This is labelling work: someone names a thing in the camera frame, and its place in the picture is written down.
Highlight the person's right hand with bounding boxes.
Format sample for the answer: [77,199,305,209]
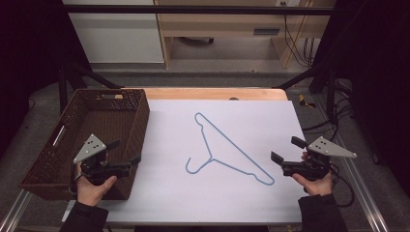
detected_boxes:
[291,151,335,197]

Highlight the brown woven basket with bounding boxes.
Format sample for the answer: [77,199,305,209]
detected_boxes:
[18,88,151,202]

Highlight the black metal stand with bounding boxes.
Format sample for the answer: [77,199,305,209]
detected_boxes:
[57,60,125,114]
[273,61,340,125]

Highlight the white sheet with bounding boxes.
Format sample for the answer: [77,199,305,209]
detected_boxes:
[62,99,308,225]

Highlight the person's left hand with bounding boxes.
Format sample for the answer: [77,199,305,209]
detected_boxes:
[75,159,118,208]

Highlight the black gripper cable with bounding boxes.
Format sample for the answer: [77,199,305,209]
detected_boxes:
[328,162,356,208]

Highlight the yellow and black tool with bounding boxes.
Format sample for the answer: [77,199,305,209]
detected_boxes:
[297,93,317,109]

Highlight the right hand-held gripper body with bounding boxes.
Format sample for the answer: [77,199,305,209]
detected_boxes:
[281,135,358,182]

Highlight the white cabinet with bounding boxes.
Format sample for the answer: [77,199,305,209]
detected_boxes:
[62,0,165,65]

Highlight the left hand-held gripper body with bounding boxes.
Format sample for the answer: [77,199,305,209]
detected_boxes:
[73,133,133,187]

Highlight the wooden desk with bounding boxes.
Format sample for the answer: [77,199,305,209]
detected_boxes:
[154,0,337,70]

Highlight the black horizontal bar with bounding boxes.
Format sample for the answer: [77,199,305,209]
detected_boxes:
[61,4,337,16]

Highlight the black hanging cables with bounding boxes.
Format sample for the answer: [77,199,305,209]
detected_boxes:
[279,1,317,70]

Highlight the black curtain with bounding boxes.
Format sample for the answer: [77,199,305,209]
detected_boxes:
[0,0,93,156]
[310,0,410,197]

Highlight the black floor cables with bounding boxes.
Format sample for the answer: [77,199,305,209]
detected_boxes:
[301,78,356,143]

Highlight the blue wire clothes hanger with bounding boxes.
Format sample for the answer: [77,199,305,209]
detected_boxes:
[185,111,276,187]

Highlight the aluminium rail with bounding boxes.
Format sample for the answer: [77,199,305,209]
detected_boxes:
[0,188,33,232]
[332,133,391,232]

